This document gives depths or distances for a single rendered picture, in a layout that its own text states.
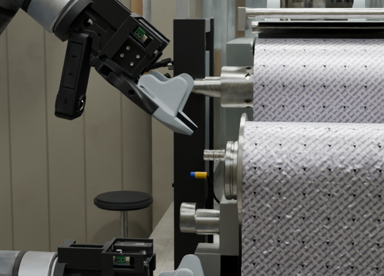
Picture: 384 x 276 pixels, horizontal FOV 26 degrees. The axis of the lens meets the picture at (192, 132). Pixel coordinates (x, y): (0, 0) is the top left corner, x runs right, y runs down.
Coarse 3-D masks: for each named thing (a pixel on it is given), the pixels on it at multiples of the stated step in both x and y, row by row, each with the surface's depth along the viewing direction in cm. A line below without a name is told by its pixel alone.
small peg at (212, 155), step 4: (204, 152) 105; (208, 152) 105; (212, 152) 105; (216, 152) 105; (220, 152) 105; (224, 152) 105; (204, 156) 105; (208, 156) 105; (212, 156) 105; (216, 156) 105; (220, 156) 105; (224, 156) 105; (208, 160) 105; (212, 160) 105; (216, 160) 105; (220, 160) 105
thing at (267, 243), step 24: (264, 240) 100; (288, 240) 100; (312, 240) 100; (336, 240) 99; (360, 240) 99; (264, 264) 101; (288, 264) 101; (312, 264) 100; (336, 264) 100; (360, 264) 99
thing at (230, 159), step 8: (232, 144) 105; (232, 152) 103; (224, 160) 103; (232, 160) 103; (224, 168) 103; (232, 168) 103; (224, 176) 103; (232, 176) 103; (224, 184) 103; (232, 184) 103; (224, 192) 104; (232, 192) 104
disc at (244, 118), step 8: (240, 128) 101; (240, 136) 100; (240, 144) 100; (240, 152) 99; (240, 160) 99; (240, 168) 99; (240, 176) 99; (240, 184) 99; (240, 192) 99; (240, 200) 99; (240, 208) 100; (240, 216) 101; (240, 224) 102
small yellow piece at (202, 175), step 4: (192, 172) 113; (196, 172) 113; (200, 172) 113; (204, 172) 113; (192, 176) 113; (196, 176) 113; (200, 176) 112; (204, 176) 112; (208, 176) 113; (212, 184) 112; (212, 188) 112; (212, 192) 112; (216, 200) 111
